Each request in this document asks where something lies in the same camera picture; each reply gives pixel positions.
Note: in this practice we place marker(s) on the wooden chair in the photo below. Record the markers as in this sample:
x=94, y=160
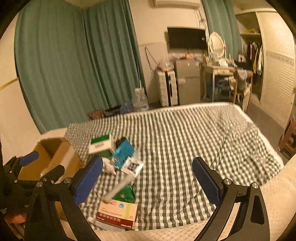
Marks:
x=241, y=87

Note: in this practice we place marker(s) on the small silver sachet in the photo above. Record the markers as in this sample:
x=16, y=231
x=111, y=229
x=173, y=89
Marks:
x=132, y=166

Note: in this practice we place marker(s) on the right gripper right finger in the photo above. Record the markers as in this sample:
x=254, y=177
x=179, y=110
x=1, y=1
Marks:
x=251, y=221

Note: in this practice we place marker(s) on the blue foil packet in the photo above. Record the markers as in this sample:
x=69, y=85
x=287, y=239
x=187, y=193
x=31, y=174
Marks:
x=123, y=150

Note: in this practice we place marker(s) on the white quilted mattress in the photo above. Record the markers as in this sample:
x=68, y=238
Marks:
x=277, y=206

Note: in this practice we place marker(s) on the green snack packet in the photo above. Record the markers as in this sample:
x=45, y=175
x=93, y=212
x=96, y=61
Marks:
x=126, y=194

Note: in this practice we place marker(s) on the white cylindrical tube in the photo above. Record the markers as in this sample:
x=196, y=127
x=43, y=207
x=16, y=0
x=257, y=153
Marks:
x=127, y=180

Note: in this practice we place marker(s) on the oval vanity mirror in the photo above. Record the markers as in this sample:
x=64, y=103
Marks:
x=216, y=44

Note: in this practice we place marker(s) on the white louvered wardrobe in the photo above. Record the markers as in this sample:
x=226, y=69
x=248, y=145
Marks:
x=275, y=91

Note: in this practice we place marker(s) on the green curtain right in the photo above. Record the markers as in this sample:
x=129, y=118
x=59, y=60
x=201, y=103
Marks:
x=222, y=20

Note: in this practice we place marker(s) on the person's left hand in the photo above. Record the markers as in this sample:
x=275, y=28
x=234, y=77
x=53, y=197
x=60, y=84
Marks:
x=15, y=218

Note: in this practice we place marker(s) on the large water bottle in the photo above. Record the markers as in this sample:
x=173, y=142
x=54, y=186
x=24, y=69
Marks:
x=139, y=100

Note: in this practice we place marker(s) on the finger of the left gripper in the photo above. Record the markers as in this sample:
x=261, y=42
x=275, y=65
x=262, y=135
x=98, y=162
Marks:
x=15, y=164
x=50, y=178

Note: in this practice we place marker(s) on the brown patterned bag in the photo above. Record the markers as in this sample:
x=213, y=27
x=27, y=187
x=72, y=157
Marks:
x=96, y=115

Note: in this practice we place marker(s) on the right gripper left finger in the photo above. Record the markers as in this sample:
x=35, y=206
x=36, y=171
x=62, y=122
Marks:
x=42, y=221

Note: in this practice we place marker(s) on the green curtain left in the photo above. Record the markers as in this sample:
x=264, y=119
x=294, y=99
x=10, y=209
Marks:
x=71, y=61

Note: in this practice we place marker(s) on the wall mounted television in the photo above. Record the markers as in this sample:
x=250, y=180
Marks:
x=187, y=38

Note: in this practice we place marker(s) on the white suitcase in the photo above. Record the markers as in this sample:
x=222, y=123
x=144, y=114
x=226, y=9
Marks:
x=167, y=85

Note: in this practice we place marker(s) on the white ointment tube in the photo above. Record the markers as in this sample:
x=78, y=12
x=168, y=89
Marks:
x=98, y=224

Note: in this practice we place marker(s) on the white plush toy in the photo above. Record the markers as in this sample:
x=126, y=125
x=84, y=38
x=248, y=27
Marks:
x=109, y=166

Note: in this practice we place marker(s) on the white air conditioner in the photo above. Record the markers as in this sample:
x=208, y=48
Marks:
x=191, y=4

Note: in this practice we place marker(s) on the green checkered cloth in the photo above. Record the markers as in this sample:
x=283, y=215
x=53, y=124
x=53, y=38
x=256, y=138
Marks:
x=167, y=140

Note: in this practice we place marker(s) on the grey mini fridge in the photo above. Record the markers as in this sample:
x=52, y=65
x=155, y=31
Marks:
x=188, y=78

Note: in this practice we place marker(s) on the green curtain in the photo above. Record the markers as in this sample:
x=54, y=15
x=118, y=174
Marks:
x=222, y=20
x=71, y=61

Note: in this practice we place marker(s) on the brown cardboard box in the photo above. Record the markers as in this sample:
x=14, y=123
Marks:
x=52, y=152

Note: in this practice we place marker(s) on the green white carton box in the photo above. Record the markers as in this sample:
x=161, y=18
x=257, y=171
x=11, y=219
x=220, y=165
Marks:
x=103, y=146

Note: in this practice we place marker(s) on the small wooden stool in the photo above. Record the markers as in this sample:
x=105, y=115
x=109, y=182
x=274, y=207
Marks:
x=287, y=139

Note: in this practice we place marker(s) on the red white medicine box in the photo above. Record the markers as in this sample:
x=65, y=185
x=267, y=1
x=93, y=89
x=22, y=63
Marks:
x=117, y=213

